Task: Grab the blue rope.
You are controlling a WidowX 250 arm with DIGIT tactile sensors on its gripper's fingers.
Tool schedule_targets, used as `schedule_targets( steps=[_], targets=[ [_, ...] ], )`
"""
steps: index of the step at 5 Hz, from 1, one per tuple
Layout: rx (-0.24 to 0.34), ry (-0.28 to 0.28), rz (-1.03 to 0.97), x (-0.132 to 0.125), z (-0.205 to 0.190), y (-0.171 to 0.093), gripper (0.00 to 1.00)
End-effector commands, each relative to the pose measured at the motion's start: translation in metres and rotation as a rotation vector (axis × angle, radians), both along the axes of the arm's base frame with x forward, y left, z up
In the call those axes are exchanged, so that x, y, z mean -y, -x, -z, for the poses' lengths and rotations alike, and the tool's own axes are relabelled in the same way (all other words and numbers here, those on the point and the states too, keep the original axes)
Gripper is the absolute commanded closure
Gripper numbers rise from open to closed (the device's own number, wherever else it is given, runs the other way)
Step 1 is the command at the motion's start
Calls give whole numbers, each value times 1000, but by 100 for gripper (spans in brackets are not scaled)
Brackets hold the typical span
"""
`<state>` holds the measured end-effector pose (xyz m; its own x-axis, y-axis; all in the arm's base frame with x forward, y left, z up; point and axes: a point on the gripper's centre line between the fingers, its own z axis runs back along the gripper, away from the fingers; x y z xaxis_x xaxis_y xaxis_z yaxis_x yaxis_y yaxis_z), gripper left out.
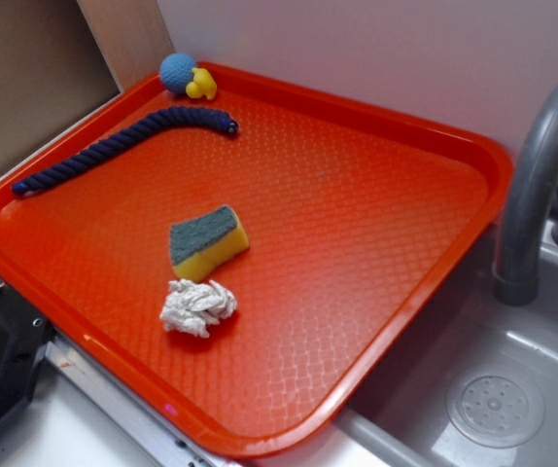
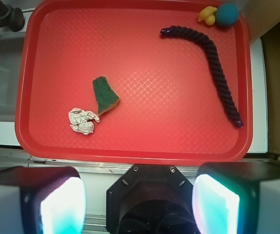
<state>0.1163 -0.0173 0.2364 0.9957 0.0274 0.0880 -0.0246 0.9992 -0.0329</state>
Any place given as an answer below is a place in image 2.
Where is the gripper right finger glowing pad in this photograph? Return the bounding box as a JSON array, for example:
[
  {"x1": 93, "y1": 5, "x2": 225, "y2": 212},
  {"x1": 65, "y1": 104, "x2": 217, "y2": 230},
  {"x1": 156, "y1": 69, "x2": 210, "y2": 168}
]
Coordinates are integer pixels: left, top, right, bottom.
[{"x1": 192, "y1": 162, "x2": 280, "y2": 234}]

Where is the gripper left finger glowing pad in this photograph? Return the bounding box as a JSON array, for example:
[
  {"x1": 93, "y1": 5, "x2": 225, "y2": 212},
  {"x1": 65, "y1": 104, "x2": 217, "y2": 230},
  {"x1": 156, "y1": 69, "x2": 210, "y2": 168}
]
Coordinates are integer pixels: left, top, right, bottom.
[{"x1": 0, "y1": 166, "x2": 86, "y2": 234}]

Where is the dark blue twisted rope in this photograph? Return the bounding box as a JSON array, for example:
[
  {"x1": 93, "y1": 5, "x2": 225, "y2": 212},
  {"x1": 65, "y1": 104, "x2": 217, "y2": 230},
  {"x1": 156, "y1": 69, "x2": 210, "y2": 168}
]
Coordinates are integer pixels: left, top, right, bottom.
[{"x1": 159, "y1": 25, "x2": 244, "y2": 128}]

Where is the crumpled white paper ball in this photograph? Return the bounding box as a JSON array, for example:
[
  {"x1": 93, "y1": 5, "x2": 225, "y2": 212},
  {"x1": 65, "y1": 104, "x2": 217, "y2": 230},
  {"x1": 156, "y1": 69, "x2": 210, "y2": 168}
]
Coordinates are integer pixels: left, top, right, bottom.
[{"x1": 68, "y1": 108, "x2": 100, "y2": 136}]

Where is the red plastic tray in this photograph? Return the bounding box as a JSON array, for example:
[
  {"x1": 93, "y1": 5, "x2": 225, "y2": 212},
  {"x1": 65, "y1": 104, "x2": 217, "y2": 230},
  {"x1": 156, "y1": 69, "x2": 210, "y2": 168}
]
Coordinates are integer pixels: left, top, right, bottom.
[{"x1": 15, "y1": 0, "x2": 253, "y2": 166}]

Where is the green yellow sponge piece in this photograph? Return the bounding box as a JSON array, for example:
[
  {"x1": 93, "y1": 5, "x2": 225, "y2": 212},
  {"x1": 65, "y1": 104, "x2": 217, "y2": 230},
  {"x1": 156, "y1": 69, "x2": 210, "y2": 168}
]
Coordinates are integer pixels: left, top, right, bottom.
[{"x1": 92, "y1": 76, "x2": 120, "y2": 115}]

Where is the stainless steel sink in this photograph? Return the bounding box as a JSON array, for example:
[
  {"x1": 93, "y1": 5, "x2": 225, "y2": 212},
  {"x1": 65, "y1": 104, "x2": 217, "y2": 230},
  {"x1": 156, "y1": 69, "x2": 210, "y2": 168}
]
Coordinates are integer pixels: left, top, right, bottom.
[{"x1": 0, "y1": 32, "x2": 25, "y2": 122}]

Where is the teal knitted ball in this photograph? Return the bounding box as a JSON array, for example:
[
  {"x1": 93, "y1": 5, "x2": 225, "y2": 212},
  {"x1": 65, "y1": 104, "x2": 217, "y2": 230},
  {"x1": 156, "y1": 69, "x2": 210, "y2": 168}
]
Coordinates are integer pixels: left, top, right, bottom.
[{"x1": 215, "y1": 3, "x2": 240, "y2": 27}]

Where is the yellow rubber duck toy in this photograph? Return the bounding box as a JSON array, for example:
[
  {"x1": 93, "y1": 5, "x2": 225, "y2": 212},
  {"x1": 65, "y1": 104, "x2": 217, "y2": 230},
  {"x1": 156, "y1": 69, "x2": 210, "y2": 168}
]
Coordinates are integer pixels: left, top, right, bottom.
[{"x1": 198, "y1": 6, "x2": 218, "y2": 25}]

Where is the black octagonal mount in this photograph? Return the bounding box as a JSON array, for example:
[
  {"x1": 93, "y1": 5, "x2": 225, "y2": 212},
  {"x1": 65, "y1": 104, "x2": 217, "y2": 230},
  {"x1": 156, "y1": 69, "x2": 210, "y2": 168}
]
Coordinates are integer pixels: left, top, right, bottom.
[{"x1": 105, "y1": 164, "x2": 200, "y2": 234}]

